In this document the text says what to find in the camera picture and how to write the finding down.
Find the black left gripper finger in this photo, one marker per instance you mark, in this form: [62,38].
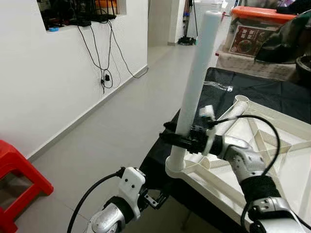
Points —
[164,196]

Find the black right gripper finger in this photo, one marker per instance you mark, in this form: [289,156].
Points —
[176,141]
[170,126]

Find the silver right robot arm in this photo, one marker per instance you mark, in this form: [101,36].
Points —
[245,155]

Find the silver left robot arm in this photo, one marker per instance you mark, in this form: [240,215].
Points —
[107,221]

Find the clear tape patch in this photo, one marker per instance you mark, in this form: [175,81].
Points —
[218,86]

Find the black power adapter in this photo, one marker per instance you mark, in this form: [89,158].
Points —
[107,77]

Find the black tablecloth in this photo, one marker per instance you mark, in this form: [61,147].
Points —
[262,90]

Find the small black floor appliance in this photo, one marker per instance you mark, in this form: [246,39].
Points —
[186,41]

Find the white plastic table top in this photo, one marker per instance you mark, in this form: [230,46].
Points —
[286,170]

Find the red framed poster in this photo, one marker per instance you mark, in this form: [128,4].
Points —
[247,41]

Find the white appliance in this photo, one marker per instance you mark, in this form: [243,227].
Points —
[206,6]

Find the large black bowl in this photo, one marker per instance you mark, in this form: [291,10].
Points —
[305,70]

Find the glossy black bag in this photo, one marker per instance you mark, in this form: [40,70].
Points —
[286,41]

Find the red stool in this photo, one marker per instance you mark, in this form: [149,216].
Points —
[19,160]

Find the orange lidded storage box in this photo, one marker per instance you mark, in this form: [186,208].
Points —
[262,13]

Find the black electronic equipment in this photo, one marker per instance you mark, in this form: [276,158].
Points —
[77,12]

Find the small blue object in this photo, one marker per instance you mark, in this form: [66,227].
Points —
[54,29]

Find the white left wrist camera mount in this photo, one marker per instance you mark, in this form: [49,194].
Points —
[131,182]

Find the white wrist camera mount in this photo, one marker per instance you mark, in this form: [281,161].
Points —
[207,111]
[131,182]

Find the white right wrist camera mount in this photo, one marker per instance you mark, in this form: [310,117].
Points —
[207,111]

